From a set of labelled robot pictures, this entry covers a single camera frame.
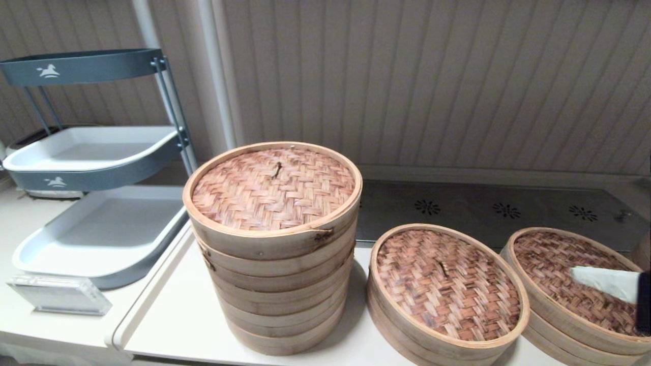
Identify white-lined grey rack tray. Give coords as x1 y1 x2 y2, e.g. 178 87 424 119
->
11 185 190 290

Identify white round appliance base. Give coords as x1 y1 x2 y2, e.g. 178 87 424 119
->
23 189 84 200

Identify grey metal double rack post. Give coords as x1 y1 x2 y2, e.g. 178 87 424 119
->
150 56 199 176

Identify clear acrylic sign holder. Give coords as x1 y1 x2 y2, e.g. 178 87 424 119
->
6 273 112 317

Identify right bamboo steamer stack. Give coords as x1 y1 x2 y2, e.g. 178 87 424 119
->
501 227 651 356

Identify thin grey metal rack posts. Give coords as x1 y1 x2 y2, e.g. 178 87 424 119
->
23 86 64 134

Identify pale woven bamboo steamer lid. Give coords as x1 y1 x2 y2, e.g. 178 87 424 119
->
182 141 363 261

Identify dark grey shelf with horse logo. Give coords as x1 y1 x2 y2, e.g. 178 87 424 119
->
0 49 166 87

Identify brown bamboo steamer basket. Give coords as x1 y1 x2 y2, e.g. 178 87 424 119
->
523 323 651 366
367 290 509 366

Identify dark woven bamboo steamer lid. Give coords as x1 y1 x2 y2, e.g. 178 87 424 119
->
367 223 530 362

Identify grey tray with horse logo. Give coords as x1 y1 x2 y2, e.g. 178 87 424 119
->
2 126 190 192

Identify pale bamboo steamer basket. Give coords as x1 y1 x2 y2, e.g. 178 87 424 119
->
219 292 349 338
211 272 352 319
226 310 346 357
203 252 355 299
196 231 357 280

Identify thin white vertical pipe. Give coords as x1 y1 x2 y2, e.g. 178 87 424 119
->
131 0 164 50

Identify beige wall ledge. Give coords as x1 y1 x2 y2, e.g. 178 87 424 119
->
359 164 651 190

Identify dark metal panel with vents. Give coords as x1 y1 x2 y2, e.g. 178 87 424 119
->
356 180 651 253

